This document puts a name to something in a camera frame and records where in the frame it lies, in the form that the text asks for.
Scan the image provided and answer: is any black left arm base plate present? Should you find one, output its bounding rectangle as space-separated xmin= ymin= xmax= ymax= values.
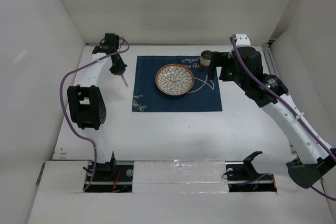
xmin=83 ymin=161 xmax=134 ymax=193

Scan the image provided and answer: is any aluminium rail on right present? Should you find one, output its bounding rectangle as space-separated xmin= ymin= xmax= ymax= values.
xmin=261 ymin=45 xmax=278 ymax=76

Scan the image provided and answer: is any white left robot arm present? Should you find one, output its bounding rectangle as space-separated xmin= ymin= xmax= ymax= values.
xmin=67 ymin=33 xmax=127 ymax=180

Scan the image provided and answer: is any floral patterned ceramic bowl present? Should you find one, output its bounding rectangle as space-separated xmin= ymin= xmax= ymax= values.
xmin=155 ymin=63 xmax=194 ymax=96

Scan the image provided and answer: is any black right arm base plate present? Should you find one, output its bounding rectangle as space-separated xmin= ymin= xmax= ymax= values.
xmin=222 ymin=151 xmax=277 ymax=193

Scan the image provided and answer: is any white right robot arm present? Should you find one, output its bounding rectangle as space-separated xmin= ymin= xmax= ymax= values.
xmin=208 ymin=34 xmax=335 ymax=189

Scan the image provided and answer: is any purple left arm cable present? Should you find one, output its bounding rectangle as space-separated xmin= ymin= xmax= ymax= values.
xmin=59 ymin=42 xmax=131 ymax=192

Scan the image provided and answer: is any white cup with cork base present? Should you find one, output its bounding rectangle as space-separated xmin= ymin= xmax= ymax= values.
xmin=200 ymin=50 xmax=213 ymax=69

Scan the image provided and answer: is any dark blue cloth placemat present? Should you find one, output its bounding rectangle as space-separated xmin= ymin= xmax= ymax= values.
xmin=132 ymin=56 xmax=222 ymax=112

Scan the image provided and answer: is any pink handled knife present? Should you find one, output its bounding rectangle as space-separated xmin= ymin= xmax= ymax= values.
xmin=121 ymin=75 xmax=129 ymax=87

